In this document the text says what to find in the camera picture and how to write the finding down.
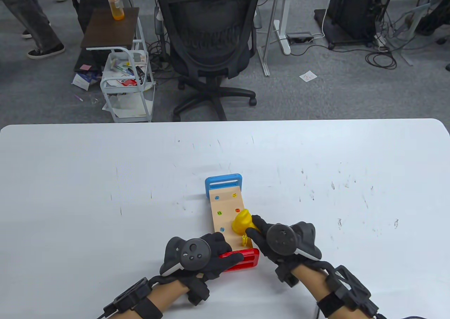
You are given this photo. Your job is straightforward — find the person's right hand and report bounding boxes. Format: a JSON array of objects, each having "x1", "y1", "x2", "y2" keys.
[{"x1": 245, "y1": 215, "x2": 322, "y2": 288}]

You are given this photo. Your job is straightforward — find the person's left hand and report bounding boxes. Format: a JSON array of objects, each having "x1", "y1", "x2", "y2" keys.
[{"x1": 151, "y1": 232, "x2": 245, "y2": 305}]

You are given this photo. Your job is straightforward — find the yellow toy hammer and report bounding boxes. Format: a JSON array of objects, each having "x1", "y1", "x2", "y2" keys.
[{"x1": 232, "y1": 209, "x2": 254, "y2": 248}]

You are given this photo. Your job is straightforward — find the wooden rainbow hammer bench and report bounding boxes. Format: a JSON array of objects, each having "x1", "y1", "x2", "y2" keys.
[{"x1": 205, "y1": 173, "x2": 260, "y2": 272}]

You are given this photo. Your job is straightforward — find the person's right forearm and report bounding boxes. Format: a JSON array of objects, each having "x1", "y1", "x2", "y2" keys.
[{"x1": 291, "y1": 262, "x2": 339, "y2": 319}]

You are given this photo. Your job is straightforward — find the person's left forearm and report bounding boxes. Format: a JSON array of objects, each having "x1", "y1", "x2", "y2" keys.
[{"x1": 107, "y1": 280, "x2": 191, "y2": 319}]

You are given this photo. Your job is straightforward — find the black hand controller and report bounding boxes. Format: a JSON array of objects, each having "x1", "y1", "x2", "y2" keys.
[
  {"x1": 160, "y1": 237, "x2": 212, "y2": 276},
  {"x1": 265, "y1": 222, "x2": 322, "y2": 262}
]

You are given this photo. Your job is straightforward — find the white desk leg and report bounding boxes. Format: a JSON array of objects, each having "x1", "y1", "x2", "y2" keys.
[{"x1": 274, "y1": 0, "x2": 291, "y2": 55}]

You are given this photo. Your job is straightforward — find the grey power strip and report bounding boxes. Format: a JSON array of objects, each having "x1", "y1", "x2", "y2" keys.
[{"x1": 286, "y1": 32, "x2": 314, "y2": 44}]

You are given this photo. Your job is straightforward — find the black mesh office chair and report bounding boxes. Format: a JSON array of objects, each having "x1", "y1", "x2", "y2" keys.
[{"x1": 155, "y1": 0, "x2": 263, "y2": 121}]

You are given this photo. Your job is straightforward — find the blue white box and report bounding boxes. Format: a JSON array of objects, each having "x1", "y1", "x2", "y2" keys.
[{"x1": 72, "y1": 71, "x2": 102, "y2": 91}]

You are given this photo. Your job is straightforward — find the white rolling cart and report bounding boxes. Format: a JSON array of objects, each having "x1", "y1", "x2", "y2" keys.
[{"x1": 86, "y1": 17, "x2": 156, "y2": 122}]

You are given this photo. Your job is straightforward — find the black equipment cabinet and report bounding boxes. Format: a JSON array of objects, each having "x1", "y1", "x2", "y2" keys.
[{"x1": 314, "y1": 0, "x2": 391, "y2": 50}]

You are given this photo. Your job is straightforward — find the brown side table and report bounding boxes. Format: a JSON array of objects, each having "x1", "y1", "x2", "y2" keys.
[{"x1": 80, "y1": 7, "x2": 140, "y2": 49}]

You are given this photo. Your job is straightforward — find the orange drink bottle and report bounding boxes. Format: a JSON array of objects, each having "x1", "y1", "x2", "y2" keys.
[{"x1": 104, "y1": 0, "x2": 125, "y2": 20}]

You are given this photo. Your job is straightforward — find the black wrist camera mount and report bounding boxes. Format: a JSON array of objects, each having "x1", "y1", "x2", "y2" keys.
[
  {"x1": 316, "y1": 266, "x2": 381, "y2": 319},
  {"x1": 103, "y1": 277, "x2": 164, "y2": 319}
]

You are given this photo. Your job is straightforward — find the grey metal frame bar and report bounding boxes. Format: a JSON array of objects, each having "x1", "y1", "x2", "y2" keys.
[{"x1": 258, "y1": 0, "x2": 283, "y2": 77}]

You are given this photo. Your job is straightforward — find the coiled black cable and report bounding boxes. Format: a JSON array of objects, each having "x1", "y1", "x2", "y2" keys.
[{"x1": 365, "y1": 50, "x2": 398, "y2": 70}]

